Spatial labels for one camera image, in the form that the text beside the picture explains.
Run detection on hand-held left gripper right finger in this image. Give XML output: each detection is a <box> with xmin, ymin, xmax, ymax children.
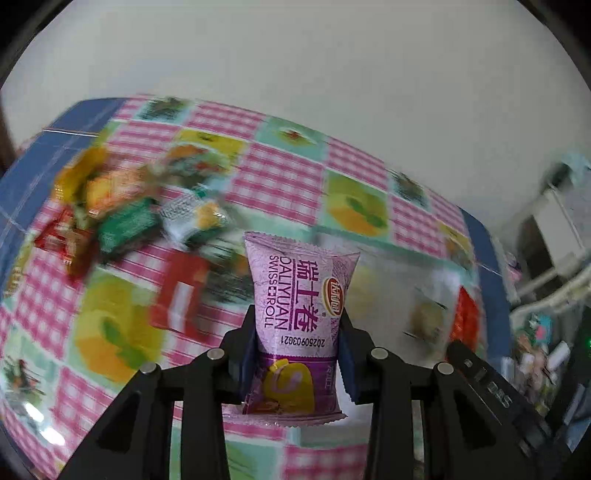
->
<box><xmin>338</xmin><ymin>314</ymin><xmax>504</xmax><ymax>480</ymax></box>

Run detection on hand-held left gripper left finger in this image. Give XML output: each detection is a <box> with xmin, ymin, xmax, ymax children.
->
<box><xmin>60</xmin><ymin>305</ymin><xmax>259</xmax><ymax>480</ymax></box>

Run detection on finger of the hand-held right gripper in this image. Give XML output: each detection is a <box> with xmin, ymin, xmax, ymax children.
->
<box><xmin>445</xmin><ymin>340</ymin><xmax>497</xmax><ymax>398</ymax></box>

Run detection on red checkered foil packet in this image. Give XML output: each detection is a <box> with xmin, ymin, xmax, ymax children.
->
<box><xmin>450</xmin><ymin>284</ymin><xmax>483</xmax><ymax>352</ymax></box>

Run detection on purple cake roll packet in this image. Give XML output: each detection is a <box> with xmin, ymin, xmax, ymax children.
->
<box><xmin>241</xmin><ymin>231</ymin><xmax>361</xmax><ymax>428</ymax></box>

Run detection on shallow teal cardboard box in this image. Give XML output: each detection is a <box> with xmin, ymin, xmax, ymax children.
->
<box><xmin>342</xmin><ymin>244</ymin><xmax>490</xmax><ymax>370</ymax></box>

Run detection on red box white stripe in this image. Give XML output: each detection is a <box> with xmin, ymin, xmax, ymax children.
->
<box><xmin>150</xmin><ymin>254</ymin><xmax>211</xmax><ymax>333</ymax></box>

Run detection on dark green snack packet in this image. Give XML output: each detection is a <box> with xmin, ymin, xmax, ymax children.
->
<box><xmin>97</xmin><ymin>198</ymin><xmax>162</xmax><ymax>254</ymax></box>

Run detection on orange cake roll packet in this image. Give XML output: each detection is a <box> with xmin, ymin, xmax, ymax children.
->
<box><xmin>88</xmin><ymin>168</ymin><xmax>158</xmax><ymax>215</ymax></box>

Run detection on yellow snack packet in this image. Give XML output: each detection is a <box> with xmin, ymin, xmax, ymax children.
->
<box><xmin>51</xmin><ymin>148</ymin><xmax>109</xmax><ymax>204</ymax></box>

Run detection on pile of photo cards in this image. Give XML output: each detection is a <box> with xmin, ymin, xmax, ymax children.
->
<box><xmin>510</xmin><ymin>314</ymin><xmax>578</xmax><ymax>416</ymax></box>

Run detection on white green yellow packet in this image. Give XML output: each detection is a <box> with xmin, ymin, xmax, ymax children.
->
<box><xmin>159</xmin><ymin>191</ymin><xmax>232</xmax><ymax>245</ymax></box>

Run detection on pink checked tablecloth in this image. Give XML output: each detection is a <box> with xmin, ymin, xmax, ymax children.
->
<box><xmin>0</xmin><ymin>95</ymin><xmax>509</xmax><ymax>480</ymax></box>

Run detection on small red snack packet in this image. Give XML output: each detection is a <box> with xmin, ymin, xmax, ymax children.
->
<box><xmin>34</xmin><ymin>208</ymin><xmax>100</xmax><ymax>278</ymax></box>

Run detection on teal cloth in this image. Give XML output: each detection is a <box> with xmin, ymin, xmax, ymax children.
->
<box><xmin>547</xmin><ymin>152</ymin><xmax>591</xmax><ymax>190</ymax></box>

